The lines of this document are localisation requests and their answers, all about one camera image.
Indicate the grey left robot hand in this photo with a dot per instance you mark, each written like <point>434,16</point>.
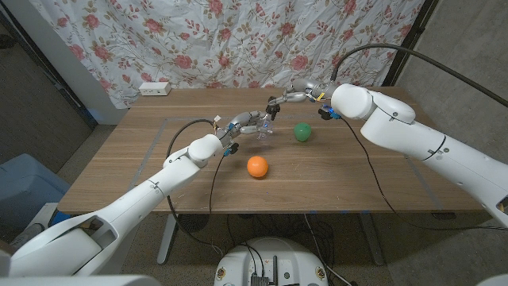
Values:
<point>244,119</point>

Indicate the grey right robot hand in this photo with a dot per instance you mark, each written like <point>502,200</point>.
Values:
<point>307,85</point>

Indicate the clear spray bottle body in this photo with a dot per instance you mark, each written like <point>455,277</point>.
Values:
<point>265,135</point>

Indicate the black spray nozzle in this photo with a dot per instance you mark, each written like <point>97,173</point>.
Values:
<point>272,109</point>

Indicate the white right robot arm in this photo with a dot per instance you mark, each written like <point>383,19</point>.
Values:
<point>428,139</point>

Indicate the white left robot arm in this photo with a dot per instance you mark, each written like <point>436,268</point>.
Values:
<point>119,210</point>

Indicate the green ball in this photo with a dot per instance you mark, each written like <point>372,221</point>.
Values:
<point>302,132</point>

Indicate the orange ball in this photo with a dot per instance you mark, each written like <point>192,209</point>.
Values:
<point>257,166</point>

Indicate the floral rose print backdrop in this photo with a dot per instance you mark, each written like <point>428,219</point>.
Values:
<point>222,39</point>

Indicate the white power strip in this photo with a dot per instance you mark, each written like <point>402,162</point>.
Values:
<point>155,88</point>

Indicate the black backdrop stand pole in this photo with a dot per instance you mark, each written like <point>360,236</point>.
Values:
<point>410,35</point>

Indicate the black round floor object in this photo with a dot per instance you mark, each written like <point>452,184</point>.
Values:
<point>192,223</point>

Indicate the white table leg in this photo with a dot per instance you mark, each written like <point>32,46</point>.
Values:
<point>166,238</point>
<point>373,242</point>

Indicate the white robot torso base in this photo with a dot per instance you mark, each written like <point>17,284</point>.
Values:
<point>285,258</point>

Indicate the white room pillar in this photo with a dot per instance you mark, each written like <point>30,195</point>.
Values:
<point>67,63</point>

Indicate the blue grey storage bin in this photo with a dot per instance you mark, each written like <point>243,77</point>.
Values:
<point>28,186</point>

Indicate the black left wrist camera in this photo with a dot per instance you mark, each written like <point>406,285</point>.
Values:
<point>232,149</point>

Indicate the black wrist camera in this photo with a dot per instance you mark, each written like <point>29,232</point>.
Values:
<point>327,113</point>
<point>232,149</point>

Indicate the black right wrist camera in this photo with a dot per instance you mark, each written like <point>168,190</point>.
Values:
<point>327,113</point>

